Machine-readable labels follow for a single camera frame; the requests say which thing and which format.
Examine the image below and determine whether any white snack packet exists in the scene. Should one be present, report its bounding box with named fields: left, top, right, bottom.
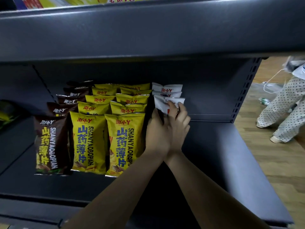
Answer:
left=152, top=91, right=183, bottom=98
left=153, top=95, right=186, bottom=115
left=152, top=82, right=183, bottom=93

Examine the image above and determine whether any person's left forearm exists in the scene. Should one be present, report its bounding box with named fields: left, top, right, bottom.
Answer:
left=61, top=152, right=167, bottom=229

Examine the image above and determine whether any person's left hand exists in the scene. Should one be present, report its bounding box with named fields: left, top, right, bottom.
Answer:
left=145, top=108, right=173, bottom=160

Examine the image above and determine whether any yellow red printed carton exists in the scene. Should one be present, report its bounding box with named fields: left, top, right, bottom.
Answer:
left=12, top=0, right=167, bottom=10

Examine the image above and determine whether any heap of green brown bags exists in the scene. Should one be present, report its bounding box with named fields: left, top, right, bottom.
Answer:
left=0, top=100, right=22, bottom=129

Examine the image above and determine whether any dark blue metal shelf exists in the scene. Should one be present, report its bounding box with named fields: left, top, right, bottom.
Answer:
left=0, top=0, right=295, bottom=229

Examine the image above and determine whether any person's right forearm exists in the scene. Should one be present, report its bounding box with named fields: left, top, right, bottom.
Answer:
left=164, top=152, right=272, bottom=229

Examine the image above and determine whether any person's right hand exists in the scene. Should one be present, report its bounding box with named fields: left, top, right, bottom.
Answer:
left=164, top=100, right=191, bottom=160

